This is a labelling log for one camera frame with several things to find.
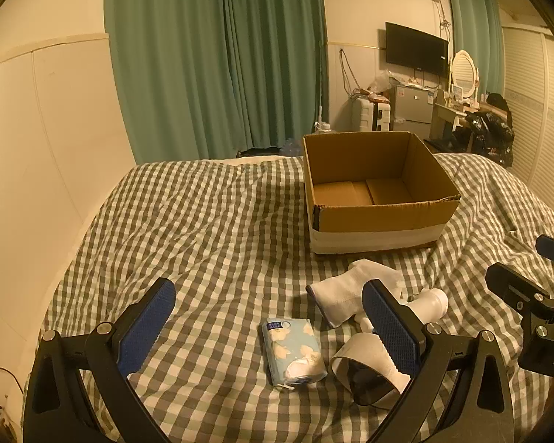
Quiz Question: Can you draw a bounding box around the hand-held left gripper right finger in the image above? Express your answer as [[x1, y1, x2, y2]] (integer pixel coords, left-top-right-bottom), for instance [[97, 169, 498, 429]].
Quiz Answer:
[[361, 279, 515, 443]]

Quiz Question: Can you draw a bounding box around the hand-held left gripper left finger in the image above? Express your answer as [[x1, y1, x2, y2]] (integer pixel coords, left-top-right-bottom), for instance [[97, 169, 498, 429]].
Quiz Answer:
[[23, 278, 176, 443]]

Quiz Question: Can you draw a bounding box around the white plastic bottle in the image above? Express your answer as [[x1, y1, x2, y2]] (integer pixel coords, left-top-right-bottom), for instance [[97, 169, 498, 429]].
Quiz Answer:
[[355, 288, 448, 333]]

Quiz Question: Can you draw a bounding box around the white sock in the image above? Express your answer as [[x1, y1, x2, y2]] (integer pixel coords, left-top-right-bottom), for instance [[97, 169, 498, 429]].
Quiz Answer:
[[306, 259, 404, 328]]

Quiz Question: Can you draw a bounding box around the floral tissue pack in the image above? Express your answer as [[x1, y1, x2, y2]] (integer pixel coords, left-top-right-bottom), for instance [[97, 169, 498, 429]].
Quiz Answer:
[[261, 317, 328, 388]]

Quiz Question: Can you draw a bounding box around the cardboard box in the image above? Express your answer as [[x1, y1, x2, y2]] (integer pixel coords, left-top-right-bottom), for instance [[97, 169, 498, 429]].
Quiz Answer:
[[302, 131, 461, 255]]

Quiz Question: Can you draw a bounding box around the green checked bed sheet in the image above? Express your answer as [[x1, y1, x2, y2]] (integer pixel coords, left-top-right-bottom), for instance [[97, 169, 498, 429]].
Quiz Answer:
[[21, 152, 554, 443]]

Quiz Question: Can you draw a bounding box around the black plastic bag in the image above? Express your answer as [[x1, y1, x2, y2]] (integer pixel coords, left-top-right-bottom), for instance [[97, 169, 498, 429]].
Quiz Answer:
[[462, 93, 515, 167]]

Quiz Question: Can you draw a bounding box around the white louvered wardrobe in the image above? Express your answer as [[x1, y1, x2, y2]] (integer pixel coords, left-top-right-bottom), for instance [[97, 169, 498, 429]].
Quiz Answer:
[[501, 25, 554, 213]]

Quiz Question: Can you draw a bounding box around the white dressing table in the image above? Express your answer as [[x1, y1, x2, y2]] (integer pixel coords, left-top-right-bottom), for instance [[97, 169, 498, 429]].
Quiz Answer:
[[431, 102, 472, 141]]

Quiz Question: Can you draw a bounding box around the oval white vanity mirror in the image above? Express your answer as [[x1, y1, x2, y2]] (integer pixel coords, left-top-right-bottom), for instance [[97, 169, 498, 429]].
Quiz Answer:
[[450, 50, 481, 100]]

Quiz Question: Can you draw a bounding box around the grey mini fridge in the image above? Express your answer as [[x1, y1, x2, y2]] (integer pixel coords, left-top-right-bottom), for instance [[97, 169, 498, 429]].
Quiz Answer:
[[390, 85, 437, 139]]

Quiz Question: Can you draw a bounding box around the dark floor item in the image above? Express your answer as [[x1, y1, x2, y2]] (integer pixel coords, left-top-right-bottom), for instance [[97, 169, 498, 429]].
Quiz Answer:
[[237, 147, 282, 158]]

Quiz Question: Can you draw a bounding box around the white suitcase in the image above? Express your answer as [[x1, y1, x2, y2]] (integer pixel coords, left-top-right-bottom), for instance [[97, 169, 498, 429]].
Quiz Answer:
[[351, 97, 392, 132]]

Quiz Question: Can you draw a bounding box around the narrow green curtain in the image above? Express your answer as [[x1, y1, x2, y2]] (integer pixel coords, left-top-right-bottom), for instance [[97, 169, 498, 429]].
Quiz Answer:
[[444, 0, 504, 95]]

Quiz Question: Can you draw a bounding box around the wide green curtain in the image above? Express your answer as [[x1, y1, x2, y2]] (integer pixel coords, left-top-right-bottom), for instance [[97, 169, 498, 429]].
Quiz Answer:
[[104, 0, 328, 167]]

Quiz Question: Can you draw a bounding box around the thin dark cable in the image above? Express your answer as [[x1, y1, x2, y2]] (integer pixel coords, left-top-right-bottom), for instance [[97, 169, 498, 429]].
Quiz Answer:
[[0, 367, 28, 425]]

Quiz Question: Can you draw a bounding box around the black wall television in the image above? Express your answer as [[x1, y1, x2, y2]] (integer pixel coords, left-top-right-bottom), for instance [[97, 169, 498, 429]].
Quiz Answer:
[[384, 21, 449, 78]]

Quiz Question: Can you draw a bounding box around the hanging wall cable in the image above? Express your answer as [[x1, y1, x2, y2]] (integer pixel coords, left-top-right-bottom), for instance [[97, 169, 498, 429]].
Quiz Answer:
[[339, 48, 358, 97]]

